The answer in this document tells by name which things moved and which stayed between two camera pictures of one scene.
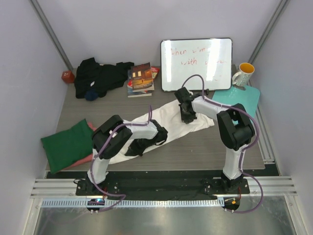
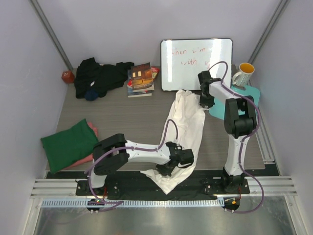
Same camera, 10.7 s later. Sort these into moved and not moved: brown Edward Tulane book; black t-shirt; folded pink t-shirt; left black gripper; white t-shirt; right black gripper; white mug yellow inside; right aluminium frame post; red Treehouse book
Moved: white t-shirt; left black gripper; right black gripper
Not moved: brown Edward Tulane book; folded pink t-shirt; white mug yellow inside; right aluminium frame post; black t-shirt; red Treehouse book
